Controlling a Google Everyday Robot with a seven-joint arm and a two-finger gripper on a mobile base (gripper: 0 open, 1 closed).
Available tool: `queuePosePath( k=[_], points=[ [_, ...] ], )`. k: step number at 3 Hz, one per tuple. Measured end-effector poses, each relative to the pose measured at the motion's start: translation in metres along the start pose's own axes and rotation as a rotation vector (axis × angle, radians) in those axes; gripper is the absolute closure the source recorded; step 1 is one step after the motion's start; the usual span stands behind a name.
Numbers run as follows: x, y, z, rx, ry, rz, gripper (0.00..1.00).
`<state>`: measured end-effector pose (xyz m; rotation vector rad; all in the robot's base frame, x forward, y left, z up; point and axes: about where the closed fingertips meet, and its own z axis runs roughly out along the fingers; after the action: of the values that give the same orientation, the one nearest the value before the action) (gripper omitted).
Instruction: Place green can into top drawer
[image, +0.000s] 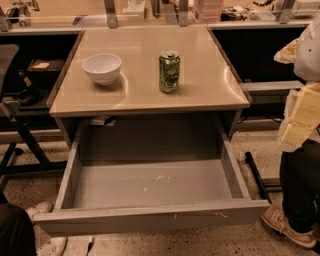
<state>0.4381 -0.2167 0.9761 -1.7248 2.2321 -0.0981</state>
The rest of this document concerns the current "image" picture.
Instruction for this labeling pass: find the pink stacked container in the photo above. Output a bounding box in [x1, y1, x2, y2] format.
[193, 0, 224, 23]

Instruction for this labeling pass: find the tan sneaker right side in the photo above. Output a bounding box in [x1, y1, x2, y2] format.
[261, 205, 317, 249]

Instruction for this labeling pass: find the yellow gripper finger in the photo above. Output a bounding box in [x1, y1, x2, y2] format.
[273, 39, 297, 64]
[278, 83, 320, 152]

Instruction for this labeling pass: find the green soda can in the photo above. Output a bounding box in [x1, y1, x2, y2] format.
[159, 50, 180, 93]

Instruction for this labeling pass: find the dark trouser leg right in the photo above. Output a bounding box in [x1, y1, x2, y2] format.
[280, 140, 320, 233]

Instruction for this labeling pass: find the beige top cabinet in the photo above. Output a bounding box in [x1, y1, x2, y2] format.
[46, 25, 253, 148]

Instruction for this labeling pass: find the dark trouser leg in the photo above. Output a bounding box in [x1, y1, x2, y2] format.
[0, 190, 37, 256]
[280, 140, 320, 233]

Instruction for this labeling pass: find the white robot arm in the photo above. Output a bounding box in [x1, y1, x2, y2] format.
[274, 16, 320, 152]

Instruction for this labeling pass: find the dark trouser leg left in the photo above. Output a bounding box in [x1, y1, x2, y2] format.
[0, 190, 37, 256]

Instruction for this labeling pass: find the black box on shelf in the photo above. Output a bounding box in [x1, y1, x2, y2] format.
[27, 59, 65, 89]

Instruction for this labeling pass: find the white shoe lower left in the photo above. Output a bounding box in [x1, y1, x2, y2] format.
[25, 200, 68, 256]

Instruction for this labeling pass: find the black office chair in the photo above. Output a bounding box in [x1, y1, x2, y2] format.
[0, 44, 66, 178]

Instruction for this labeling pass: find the open grey top drawer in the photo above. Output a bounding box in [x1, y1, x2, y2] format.
[35, 113, 269, 236]

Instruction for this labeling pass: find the black floor bar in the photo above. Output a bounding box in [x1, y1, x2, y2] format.
[245, 152, 271, 203]

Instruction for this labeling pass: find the white ceramic bowl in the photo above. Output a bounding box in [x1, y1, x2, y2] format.
[82, 53, 122, 85]

